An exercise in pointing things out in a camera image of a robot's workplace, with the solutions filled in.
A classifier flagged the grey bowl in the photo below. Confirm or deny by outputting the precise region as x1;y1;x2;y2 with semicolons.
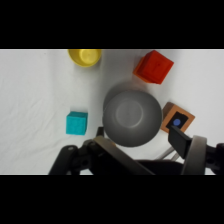
102;81;164;148

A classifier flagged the white tablecloth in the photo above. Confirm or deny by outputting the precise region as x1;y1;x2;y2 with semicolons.
0;49;224;175

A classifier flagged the yellow ring cup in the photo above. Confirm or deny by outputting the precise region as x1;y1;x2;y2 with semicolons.
67;49;103;68

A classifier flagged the blue-teal foam cube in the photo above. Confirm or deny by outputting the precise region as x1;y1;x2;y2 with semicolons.
65;111;89;136

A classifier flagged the wooden block with blue dot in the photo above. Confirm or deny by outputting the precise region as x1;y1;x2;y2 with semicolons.
160;101;196;134

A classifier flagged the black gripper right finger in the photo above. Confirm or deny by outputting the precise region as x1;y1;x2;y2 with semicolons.
168;124;224;175

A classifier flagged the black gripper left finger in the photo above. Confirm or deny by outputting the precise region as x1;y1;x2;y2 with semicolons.
49;126;156;175

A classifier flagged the red-orange cube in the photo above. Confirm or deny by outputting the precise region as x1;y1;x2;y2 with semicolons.
133;49;175;85

